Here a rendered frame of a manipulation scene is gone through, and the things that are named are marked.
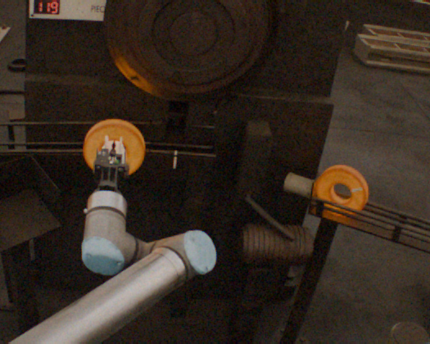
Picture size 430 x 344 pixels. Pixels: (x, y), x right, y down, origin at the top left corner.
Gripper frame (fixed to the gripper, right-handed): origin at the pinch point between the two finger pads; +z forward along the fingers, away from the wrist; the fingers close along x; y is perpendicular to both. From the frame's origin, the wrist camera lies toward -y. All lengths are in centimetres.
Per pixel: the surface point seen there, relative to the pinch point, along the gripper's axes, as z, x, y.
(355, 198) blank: -2, -68, -13
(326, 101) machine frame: 30, -62, -5
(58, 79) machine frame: 29.9, 20.1, -6.1
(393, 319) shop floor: -7, -114, -85
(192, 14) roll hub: 18.1, -16.1, 28.5
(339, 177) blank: 3, -63, -9
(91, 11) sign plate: 37.3, 11.4, 14.1
